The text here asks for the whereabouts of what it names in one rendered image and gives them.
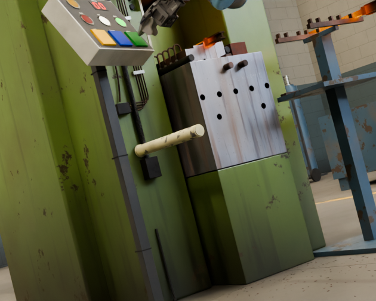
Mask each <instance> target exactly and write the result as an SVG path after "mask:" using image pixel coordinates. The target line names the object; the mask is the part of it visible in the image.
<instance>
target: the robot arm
mask: <svg viewBox="0 0 376 301"><path fill-rule="evenodd" d="M184 1H185V0H164V1H163V0H157V1H156V2H154V3H153V4H152V5H151V6H150V7H149V8H148V10H147V11H146V12H145V13H144V15H143V16H142V18H141V21H140V25H139V29H138V36H142V35H143V34H144V33H146V34H148V35H154V36H156V35H157V34H158V30H157V25H159V26H160V27H161V26H162V27H171V26H172V25H173V24H174V22H175V21H176V20H177V19H178V15H177V11H178V10H179V9H180V8H181V7H184V6H185V5H186V3H185V2H184ZM208 1H209V2H210V3H211V5H212V6H213V7H214V8H216V9H217V10H224V9H226V8H230V9H237V8H240V7H242V6H244V5H245V3H246V2H247V0H208Z"/></svg>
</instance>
